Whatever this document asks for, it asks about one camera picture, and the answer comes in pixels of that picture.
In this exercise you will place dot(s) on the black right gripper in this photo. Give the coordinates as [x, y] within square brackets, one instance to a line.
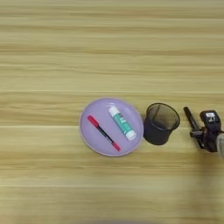
[210, 141]

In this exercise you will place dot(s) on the black mesh pen cup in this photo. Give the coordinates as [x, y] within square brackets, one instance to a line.
[156, 132]

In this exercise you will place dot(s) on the white and green glue stick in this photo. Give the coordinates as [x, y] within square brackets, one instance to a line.
[122, 123]

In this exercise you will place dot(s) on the red and black pen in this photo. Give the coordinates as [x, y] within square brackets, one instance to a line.
[103, 133]

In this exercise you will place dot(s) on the purple round plate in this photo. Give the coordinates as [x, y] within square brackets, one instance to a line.
[103, 113]

